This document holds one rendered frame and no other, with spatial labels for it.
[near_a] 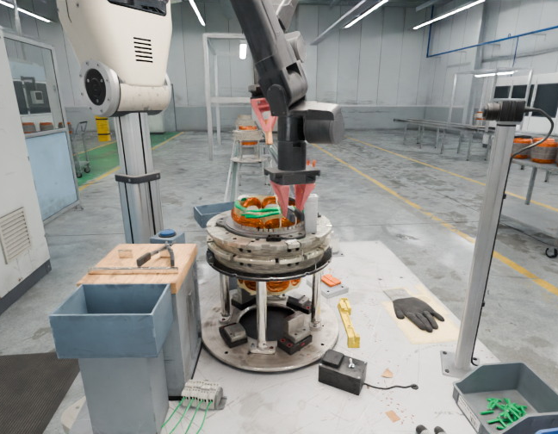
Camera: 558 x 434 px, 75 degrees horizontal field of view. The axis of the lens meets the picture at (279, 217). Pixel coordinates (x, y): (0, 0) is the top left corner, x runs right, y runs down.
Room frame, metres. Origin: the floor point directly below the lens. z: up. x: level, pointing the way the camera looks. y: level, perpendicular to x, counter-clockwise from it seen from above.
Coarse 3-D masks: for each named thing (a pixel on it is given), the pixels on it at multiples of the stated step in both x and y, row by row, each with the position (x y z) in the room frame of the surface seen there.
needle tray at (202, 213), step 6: (210, 204) 1.17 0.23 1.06; (216, 204) 1.18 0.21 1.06; (222, 204) 1.18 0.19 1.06; (228, 204) 1.19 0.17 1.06; (198, 210) 1.15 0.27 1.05; (204, 210) 1.16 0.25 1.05; (210, 210) 1.17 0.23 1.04; (216, 210) 1.17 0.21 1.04; (222, 210) 1.18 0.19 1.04; (228, 210) 1.19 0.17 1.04; (198, 216) 1.08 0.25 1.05; (204, 216) 1.05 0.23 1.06; (210, 216) 1.06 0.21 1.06; (198, 222) 1.09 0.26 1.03; (204, 222) 1.05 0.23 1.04; (228, 276) 1.10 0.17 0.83; (234, 282) 1.10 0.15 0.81; (234, 288) 1.10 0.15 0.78
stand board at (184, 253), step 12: (144, 252) 0.76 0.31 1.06; (180, 252) 0.76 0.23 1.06; (192, 252) 0.77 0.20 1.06; (96, 264) 0.70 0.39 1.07; (108, 264) 0.70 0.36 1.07; (120, 264) 0.70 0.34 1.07; (132, 264) 0.70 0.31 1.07; (144, 264) 0.70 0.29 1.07; (156, 264) 0.70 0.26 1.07; (168, 264) 0.70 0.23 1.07; (180, 264) 0.70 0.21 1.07; (84, 276) 0.64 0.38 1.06; (96, 276) 0.64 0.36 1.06; (108, 276) 0.64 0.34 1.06; (120, 276) 0.64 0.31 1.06; (132, 276) 0.64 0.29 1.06; (144, 276) 0.64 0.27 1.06; (156, 276) 0.64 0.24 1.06; (168, 276) 0.64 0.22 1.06; (180, 276) 0.65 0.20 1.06
